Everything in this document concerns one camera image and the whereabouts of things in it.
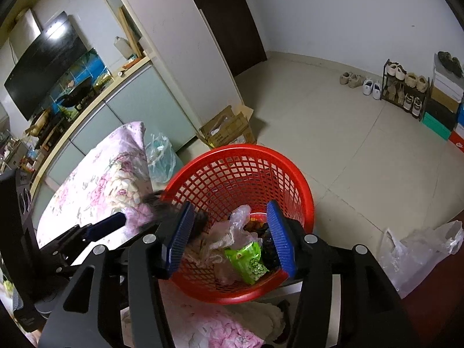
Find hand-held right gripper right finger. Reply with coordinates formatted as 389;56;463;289
266;200;421;348

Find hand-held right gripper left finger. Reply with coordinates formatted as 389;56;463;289
38;202;196;348

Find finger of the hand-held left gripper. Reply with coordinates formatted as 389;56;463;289
40;212;127;267

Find green snack packet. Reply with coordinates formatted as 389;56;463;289
224;241;271;286

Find red plastic basket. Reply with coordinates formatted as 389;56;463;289
159;144;315;305

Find floral pink blanket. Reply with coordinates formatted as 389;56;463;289
36;121;265;348

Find white fluffy cloth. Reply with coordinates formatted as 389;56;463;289
235;299;291;345

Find metal spice rack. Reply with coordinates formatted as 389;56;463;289
0;130;40;175

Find bin with plastic liner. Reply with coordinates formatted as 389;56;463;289
145;133;178;185

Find black gas stove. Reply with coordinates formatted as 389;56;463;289
36;90;98;149

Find golden pan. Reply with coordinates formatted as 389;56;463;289
23;109;51;136

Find cardboard box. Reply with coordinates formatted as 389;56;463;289
197;105;258;150

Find kitchen counter with cabinets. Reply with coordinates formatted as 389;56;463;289
29;56;198;204

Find black wok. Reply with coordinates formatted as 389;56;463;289
54;80;93;107

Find large clear plastic bag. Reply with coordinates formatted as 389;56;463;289
379;220;464;300

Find black range hood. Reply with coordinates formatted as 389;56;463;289
3;9;89;121

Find white plastic bottle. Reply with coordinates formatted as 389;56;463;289
114;36;133;59

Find black shoe rack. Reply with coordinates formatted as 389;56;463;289
380;59;432;122

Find wooden cutting board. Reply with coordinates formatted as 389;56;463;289
118;5;144;57

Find stack of shoe boxes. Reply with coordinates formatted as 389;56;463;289
422;54;464;153

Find group of assorted shoes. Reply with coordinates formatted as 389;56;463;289
385;62;428;115

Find dark wooden door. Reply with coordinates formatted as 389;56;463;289
177;0;268;77

